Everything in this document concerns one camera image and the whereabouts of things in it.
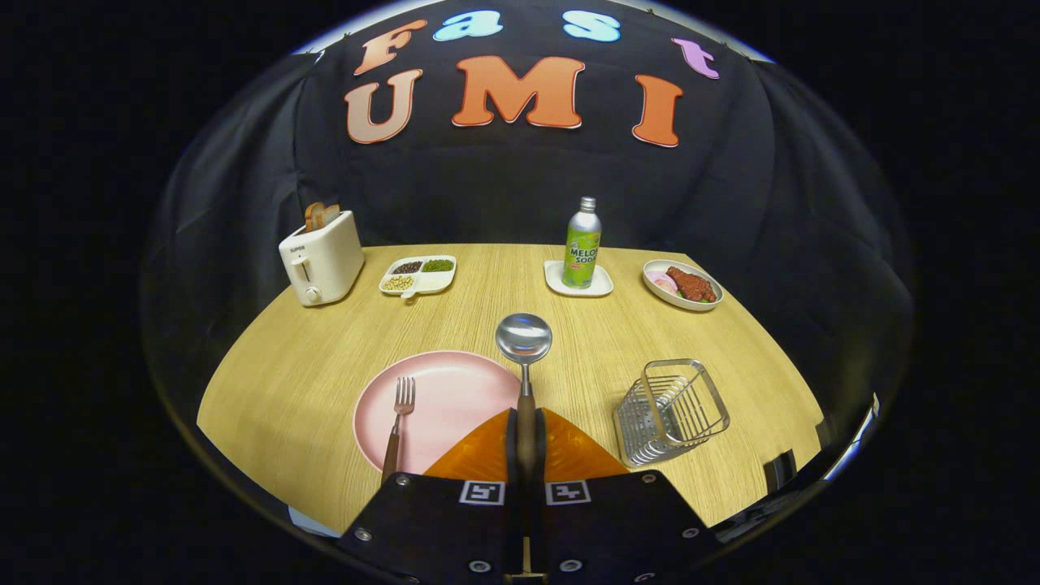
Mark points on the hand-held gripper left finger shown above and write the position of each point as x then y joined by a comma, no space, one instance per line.
511,459

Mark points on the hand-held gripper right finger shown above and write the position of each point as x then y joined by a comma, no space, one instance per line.
540,459

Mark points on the pink plate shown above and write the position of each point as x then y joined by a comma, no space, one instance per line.
455,398

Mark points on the white square coaster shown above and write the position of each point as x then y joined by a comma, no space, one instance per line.
554,276

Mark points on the white divided dish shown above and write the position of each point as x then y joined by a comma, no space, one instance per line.
435,281

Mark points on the pile of green beans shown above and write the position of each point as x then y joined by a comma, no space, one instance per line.
438,265

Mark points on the white round food plate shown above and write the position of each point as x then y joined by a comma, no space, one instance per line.
678,302

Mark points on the pile of yellow beans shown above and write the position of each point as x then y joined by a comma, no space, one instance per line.
397,283

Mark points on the green soda bottle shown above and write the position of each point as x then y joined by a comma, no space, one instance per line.
582,252

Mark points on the pink ham slices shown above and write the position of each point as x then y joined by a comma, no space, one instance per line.
660,282

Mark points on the pile of dark beans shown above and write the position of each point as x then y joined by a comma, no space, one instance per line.
407,267

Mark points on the red meat piece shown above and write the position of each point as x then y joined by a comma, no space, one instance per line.
691,284

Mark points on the white toaster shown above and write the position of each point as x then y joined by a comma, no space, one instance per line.
325,260

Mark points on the black backdrop cloth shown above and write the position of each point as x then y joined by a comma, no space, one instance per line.
487,187

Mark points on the brown toast slice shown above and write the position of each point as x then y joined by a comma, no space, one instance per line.
312,216
329,214

